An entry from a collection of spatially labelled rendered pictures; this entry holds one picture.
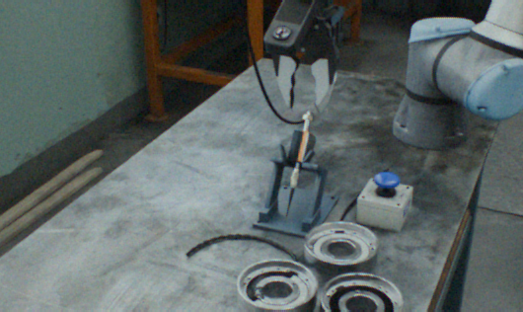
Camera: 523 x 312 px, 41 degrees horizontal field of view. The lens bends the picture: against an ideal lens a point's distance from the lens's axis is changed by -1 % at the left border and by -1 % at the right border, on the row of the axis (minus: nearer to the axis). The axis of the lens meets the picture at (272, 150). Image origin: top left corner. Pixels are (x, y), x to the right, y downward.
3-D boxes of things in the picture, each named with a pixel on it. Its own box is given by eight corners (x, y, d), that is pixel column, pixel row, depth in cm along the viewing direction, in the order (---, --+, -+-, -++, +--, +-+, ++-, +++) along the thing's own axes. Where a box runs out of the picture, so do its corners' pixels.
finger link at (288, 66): (302, 97, 114) (314, 44, 109) (289, 111, 109) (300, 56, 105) (284, 91, 115) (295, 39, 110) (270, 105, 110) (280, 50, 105)
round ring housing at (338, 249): (380, 288, 98) (383, 264, 96) (304, 287, 98) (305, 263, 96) (373, 244, 107) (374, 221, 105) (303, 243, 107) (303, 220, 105)
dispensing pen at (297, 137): (273, 212, 109) (297, 107, 110) (281, 214, 113) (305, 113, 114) (287, 215, 108) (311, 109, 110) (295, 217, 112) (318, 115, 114)
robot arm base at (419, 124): (404, 112, 150) (408, 67, 145) (476, 124, 144) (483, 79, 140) (383, 141, 137) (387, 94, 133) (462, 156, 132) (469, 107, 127)
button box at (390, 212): (400, 233, 110) (403, 205, 107) (355, 222, 112) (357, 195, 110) (412, 207, 116) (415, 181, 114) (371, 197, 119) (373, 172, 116)
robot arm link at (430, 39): (444, 71, 143) (451, 6, 137) (485, 96, 132) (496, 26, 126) (393, 80, 139) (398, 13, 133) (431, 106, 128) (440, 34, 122)
